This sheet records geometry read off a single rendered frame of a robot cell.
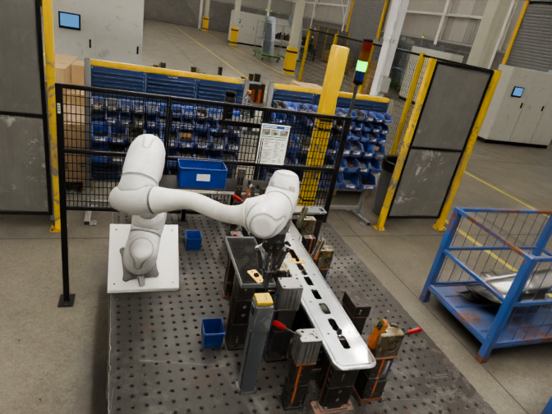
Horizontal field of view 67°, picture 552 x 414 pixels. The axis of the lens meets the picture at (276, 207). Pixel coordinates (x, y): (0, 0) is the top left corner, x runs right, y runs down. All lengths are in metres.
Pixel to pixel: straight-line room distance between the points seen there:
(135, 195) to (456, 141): 4.37
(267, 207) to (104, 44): 7.64
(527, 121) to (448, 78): 8.79
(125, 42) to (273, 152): 6.01
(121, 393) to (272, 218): 1.00
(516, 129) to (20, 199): 12.04
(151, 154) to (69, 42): 7.13
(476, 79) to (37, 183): 4.53
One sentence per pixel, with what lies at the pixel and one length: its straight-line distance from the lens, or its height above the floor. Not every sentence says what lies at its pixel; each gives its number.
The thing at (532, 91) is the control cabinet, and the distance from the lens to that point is 13.44.
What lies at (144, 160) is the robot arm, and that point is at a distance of 1.62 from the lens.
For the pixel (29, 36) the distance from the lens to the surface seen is 3.86.
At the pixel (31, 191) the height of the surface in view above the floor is 0.36.
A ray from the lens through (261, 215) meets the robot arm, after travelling 1.17.
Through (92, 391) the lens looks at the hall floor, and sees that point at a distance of 2.83.
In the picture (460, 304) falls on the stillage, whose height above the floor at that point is 0.16.
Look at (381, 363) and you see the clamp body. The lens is 1.88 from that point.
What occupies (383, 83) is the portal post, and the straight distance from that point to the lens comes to 6.86.
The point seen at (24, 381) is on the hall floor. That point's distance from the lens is 2.95.
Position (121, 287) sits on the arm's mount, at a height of 0.73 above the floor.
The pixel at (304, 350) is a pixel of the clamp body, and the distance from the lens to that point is 1.65.
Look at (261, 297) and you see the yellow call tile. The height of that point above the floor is 1.16.
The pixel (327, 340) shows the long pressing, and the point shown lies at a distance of 1.74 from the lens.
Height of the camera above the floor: 2.11
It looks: 24 degrees down
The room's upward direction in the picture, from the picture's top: 11 degrees clockwise
